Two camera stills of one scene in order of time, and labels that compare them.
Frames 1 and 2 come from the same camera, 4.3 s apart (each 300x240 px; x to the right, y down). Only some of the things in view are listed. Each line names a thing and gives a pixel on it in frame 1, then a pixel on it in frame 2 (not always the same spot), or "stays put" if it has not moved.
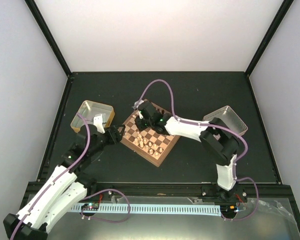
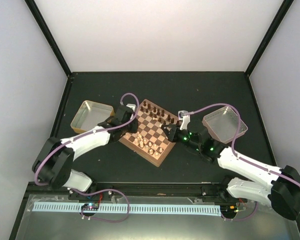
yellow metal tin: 88,109 stays put
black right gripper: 141,127 → 168,133
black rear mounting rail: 190,191 stays put
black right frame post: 267,35 stays put
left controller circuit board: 90,206 stays put
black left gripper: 113,129 → 134,129
